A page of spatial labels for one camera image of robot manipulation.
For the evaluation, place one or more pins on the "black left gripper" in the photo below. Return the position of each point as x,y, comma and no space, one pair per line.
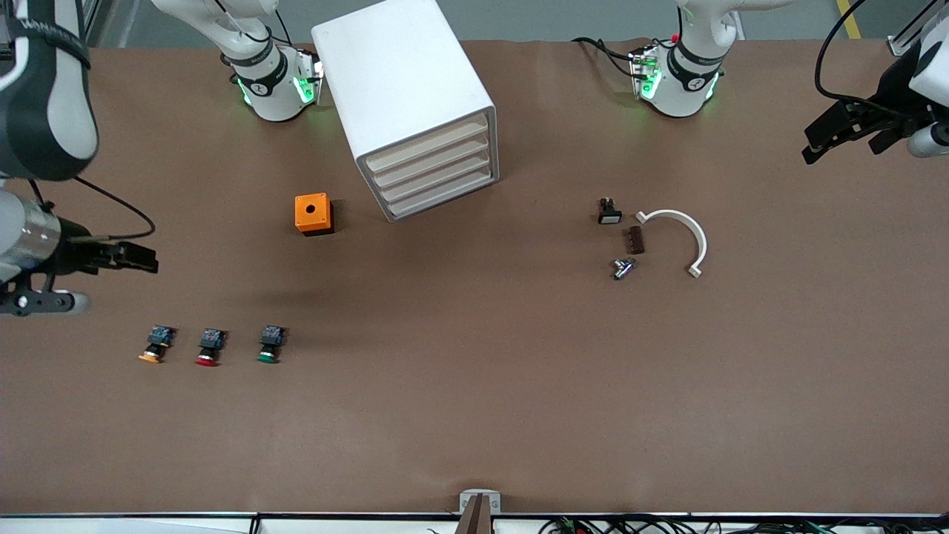
887,102

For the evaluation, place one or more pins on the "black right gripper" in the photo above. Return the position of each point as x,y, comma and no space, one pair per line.
75,254

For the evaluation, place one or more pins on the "green push button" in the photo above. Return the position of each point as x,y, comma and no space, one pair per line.
271,341

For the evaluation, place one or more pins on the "white plastic drawer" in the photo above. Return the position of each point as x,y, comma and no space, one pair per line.
463,165
434,158
445,194
430,143

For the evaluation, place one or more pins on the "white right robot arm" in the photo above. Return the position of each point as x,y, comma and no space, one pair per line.
274,96

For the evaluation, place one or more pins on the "yellow push button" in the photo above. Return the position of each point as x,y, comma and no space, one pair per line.
157,341

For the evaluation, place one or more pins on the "red push button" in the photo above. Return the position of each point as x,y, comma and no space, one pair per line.
210,343

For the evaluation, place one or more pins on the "white drawer cabinet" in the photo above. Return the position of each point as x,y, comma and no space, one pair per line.
400,67

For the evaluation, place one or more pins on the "orange box with hole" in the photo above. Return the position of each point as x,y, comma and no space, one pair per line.
311,221

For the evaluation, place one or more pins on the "brown terminal block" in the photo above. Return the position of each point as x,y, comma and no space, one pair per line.
634,240

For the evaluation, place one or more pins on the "aluminium frame profile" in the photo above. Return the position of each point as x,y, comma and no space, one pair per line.
901,46

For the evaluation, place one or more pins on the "white curved plastic bracket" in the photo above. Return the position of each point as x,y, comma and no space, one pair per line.
686,220

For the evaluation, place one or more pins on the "black square white-faced switch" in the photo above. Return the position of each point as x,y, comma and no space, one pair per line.
609,215

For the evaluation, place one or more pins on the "white table edge rail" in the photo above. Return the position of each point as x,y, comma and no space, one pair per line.
148,526

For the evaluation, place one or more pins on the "silver key switch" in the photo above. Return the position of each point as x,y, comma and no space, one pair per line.
623,268

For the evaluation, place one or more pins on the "grey metal bracket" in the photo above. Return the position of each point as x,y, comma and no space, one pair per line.
465,498

